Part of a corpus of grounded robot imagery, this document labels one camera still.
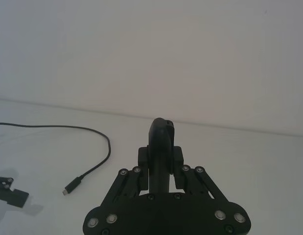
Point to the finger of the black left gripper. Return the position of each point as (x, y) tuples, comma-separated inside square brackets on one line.
[(19, 194)]

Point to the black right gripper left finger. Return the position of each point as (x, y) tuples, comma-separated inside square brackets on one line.
[(128, 181)]

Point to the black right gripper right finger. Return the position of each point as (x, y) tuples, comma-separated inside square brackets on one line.
[(203, 182)]

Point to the black rounded plug adapter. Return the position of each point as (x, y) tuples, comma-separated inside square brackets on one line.
[(159, 147)]

